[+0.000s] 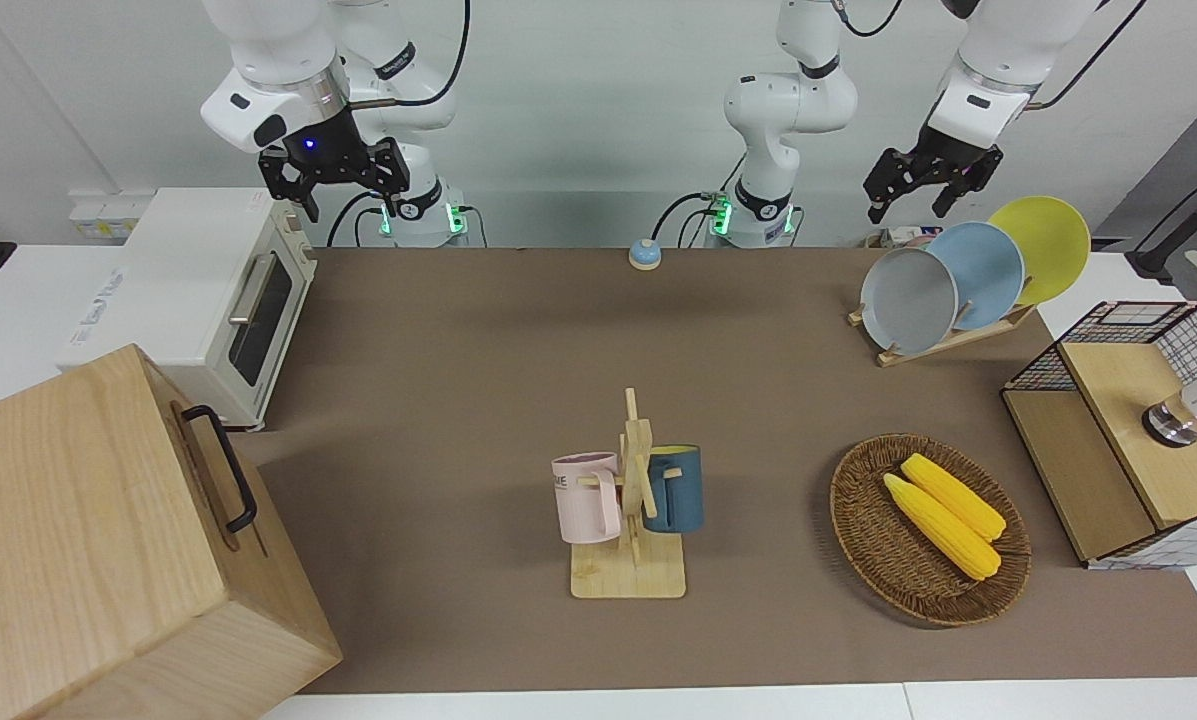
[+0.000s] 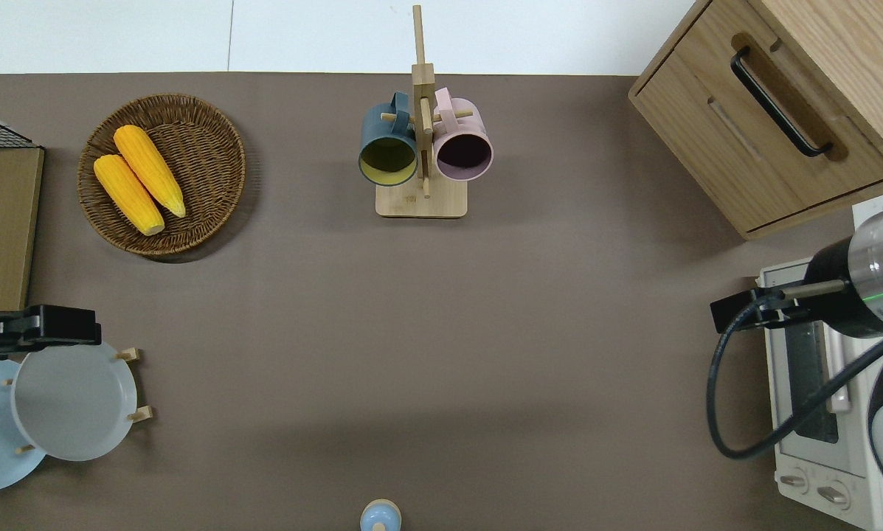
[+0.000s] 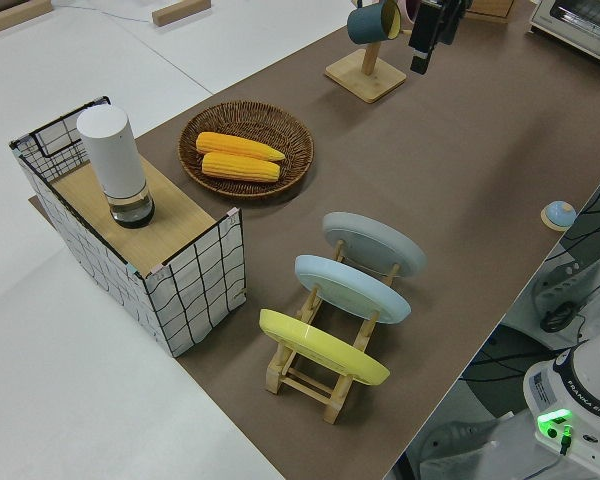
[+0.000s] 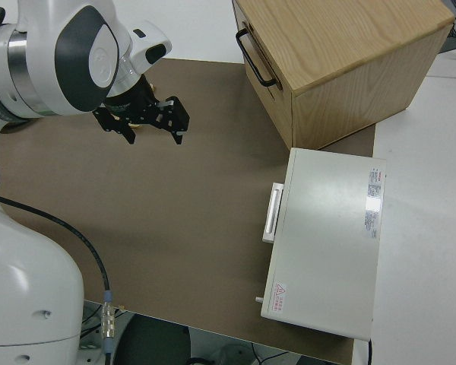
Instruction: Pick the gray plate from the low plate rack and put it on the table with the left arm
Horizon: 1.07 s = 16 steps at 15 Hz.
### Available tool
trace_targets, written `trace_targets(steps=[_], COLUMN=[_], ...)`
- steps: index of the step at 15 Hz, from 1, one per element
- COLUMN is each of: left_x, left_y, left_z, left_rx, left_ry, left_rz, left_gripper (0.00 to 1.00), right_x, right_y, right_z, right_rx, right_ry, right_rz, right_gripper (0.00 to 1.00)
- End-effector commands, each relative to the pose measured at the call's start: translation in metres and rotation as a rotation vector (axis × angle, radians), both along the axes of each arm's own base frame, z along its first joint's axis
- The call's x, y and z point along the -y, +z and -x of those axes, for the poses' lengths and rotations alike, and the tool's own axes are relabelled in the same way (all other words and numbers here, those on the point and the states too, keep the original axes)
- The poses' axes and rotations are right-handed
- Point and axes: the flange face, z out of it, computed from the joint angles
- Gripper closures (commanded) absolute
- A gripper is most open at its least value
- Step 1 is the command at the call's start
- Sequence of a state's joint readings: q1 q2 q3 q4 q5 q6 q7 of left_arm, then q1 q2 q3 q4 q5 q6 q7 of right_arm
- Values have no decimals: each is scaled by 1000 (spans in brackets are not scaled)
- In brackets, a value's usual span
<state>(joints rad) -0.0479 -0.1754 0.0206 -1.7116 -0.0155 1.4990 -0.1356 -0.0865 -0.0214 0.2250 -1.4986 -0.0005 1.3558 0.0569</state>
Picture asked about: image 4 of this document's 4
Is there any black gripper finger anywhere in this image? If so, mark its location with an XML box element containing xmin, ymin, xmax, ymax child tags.
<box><xmin>92</xmin><ymin>107</ymin><xmax>138</xmax><ymax>146</ymax></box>
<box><xmin>156</xmin><ymin>96</ymin><xmax>192</xmax><ymax>146</ymax></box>

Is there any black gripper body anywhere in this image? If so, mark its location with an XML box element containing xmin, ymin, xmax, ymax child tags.
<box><xmin>103</xmin><ymin>75</ymin><xmax>165</xmax><ymax>131</ymax></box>

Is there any brown table mat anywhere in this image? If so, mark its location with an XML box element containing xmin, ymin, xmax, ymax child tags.
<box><xmin>0</xmin><ymin>58</ymin><xmax>377</xmax><ymax>365</ymax></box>

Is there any light wooden drawer cabinet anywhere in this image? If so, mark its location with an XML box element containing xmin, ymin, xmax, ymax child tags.
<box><xmin>232</xmin><ymin>0</ymin><xmax>455</xmax><ymax>151</ymax></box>

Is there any white countertop oven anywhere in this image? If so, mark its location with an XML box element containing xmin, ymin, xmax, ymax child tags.
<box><xmin>259</xmin><ymin>147</ymin><xmax>388</xmax><ymax>340</ymax></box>

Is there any black round stool base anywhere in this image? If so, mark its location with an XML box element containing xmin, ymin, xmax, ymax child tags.
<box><xmin>112</xmin><ymin>315</ymin><xmax>192</xmax><ymax>365</ymax></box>

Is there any black metal drawer handle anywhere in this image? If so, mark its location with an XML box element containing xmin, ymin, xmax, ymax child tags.
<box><xmin>235</xmin><ymin>29</ymin><xmax>278</xmax><ymax>88</ymax></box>

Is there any black robot cable with connector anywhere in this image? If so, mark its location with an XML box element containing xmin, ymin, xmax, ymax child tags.
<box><xmin>0</xmin><ymin>191</ymin><xmax>117</xmax><ymax>365</ymax></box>

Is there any white oven door handle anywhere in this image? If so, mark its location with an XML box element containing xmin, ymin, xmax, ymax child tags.
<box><xmin>261</xmin><ymin>182</ymin><xmax>285</xmax><ymax>243</ymax></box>

